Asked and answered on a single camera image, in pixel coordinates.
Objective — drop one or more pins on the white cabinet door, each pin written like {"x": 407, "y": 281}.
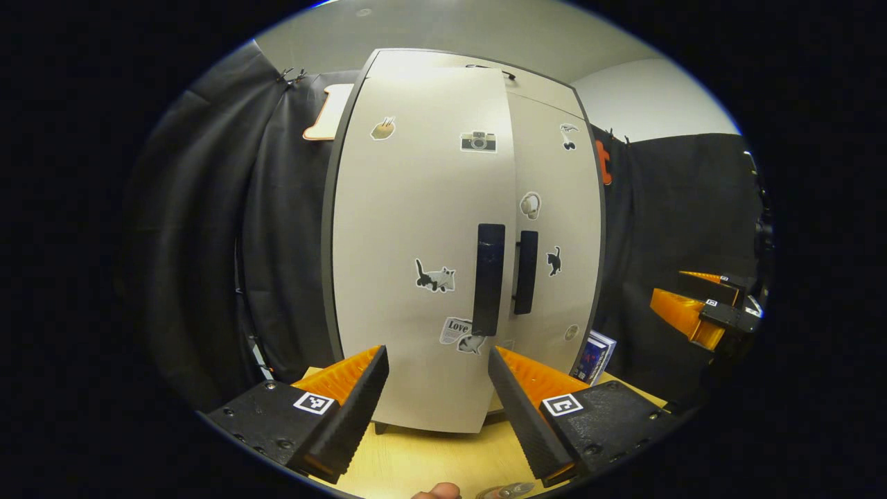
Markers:
{"x": 416, "y": 208}
{"x": 561, "y": 180}

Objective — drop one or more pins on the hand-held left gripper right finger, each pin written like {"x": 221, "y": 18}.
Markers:
{"x": 527, "y": 423}

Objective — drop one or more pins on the black backdrop cloth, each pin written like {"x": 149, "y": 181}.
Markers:
{"x": 208, "y": 242}

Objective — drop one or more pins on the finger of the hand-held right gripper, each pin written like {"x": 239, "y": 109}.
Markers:
{"x": 707, "y": 284}
{"x": 727, "y": 315}

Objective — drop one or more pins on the white cabinet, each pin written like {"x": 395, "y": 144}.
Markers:
{"x": 328, "y": 235}

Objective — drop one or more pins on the blue and white box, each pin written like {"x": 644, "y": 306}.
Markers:
{"x": 596, "y": 357}

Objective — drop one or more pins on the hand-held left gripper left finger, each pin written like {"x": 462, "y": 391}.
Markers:
{"x": 346, "y": 423}

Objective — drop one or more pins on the clear bottle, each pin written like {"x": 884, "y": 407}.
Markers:
{"x": 506, "y": 491}

